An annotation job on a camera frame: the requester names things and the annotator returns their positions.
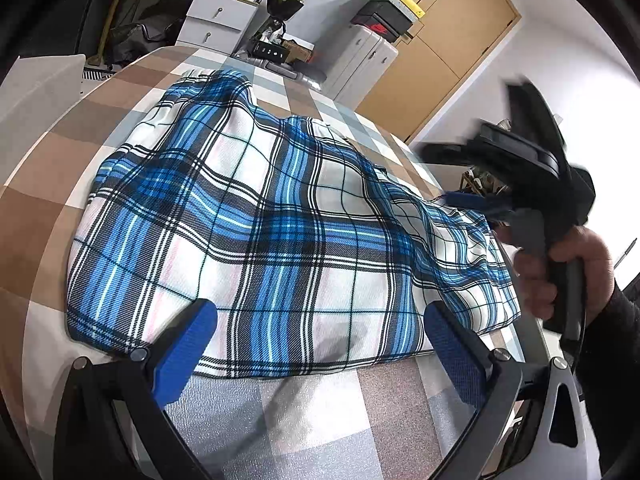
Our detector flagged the black open box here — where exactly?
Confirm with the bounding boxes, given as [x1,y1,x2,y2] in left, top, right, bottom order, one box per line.
[252,42,288,61]

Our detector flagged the person's right hand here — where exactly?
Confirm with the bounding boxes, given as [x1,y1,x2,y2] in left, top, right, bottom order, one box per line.
[500,226,618,326]

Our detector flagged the blue white plaid shirt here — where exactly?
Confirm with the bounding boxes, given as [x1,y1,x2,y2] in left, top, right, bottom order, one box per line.
[65,69,522,378]

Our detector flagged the silver aluminium suitcase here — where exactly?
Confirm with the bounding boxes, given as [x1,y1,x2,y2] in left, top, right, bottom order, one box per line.
[277,66,326,92]

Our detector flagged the white drawer desk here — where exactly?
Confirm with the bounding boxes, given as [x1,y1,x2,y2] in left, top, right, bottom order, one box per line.
[110,0,271,58]

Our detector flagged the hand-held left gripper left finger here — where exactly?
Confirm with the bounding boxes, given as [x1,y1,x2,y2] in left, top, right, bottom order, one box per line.
[54,298,218,480]

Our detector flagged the checkered tablecloth table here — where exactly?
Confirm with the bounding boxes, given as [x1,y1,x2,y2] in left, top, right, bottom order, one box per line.
[0,45,551,480]

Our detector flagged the person's right forearm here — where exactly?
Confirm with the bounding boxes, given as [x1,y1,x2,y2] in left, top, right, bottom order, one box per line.
[582,282,640,466]

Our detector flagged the wooden door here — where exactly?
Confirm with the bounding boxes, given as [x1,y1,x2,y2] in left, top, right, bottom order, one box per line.
[355,0,523,143]

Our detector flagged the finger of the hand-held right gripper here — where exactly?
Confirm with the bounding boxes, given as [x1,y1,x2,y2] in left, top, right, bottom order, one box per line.
[439,190,517,222]
[416,141,484,167]

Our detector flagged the black shoebox with red logo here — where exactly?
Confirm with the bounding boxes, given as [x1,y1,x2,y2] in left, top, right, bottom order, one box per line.
[350,10,401,43]

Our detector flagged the white hard-shell suitcase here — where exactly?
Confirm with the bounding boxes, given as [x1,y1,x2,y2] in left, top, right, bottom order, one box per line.
[325,25,401,106]

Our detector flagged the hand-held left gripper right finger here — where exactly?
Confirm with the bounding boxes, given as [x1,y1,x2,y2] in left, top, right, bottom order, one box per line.
[424,302,588,480]

